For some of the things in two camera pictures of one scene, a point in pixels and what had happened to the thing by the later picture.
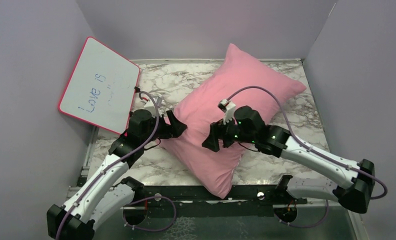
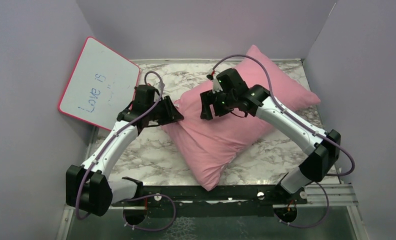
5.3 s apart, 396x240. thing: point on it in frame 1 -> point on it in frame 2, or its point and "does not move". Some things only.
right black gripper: (218, 130) -> (208, 98)
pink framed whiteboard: (101, 89) does not move
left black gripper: (175, 129) -> (171, 115)
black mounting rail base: (243, 201) does not move
